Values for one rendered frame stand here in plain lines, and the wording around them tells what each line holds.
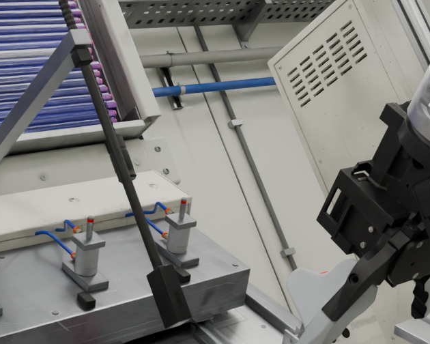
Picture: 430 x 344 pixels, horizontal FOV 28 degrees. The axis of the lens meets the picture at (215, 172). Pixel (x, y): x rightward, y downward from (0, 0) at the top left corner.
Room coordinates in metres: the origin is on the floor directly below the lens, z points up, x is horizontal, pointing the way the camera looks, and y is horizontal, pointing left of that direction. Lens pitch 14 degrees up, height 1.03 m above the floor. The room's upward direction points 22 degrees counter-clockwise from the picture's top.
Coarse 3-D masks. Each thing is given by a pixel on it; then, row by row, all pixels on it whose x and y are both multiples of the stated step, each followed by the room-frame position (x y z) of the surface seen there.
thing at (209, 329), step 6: (198, 324) 0.88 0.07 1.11; (204, 324) 0.89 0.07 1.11; (210, 324) 0.89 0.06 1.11; (198, 330) 0.89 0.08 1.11; (204, 330) 0.88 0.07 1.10; (210, 330) 0.88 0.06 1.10; (216, 330) 0.88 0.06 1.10; (204, 336) 0.88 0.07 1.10; (210, 336) 0.87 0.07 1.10; (216, 336) 0.87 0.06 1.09; (222, 336) 0.88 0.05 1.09; (210, 342) 0.88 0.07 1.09; (216, 342) 0.87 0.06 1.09; (222, 342) 0.87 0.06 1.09; (228, 342) 0.87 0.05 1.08
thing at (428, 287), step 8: (416, 280) 0.71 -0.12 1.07; (424, 280) 0.70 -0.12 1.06; (416, 288) 0.73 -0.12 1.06; (424, 288) 0.71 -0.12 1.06; (416, 296) 0.74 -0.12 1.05; (424, 296) 0.73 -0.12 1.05; (416, 304) 0.75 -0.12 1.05; (424, 304) 0.74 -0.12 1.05; (416, 312) 0.76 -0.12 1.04; (424, 312) 0.75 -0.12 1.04
